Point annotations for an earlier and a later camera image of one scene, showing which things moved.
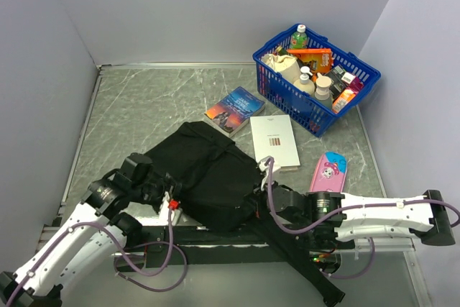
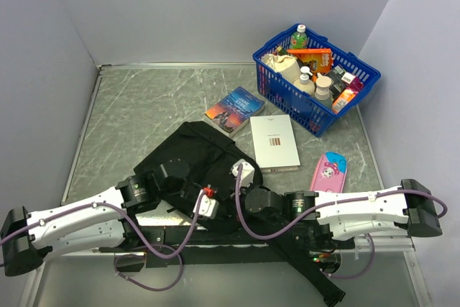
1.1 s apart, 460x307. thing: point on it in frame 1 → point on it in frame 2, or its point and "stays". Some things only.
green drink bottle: (299, 39) stays
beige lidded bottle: (322, 93) stays
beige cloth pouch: (285, 66) stays
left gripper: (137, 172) → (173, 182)
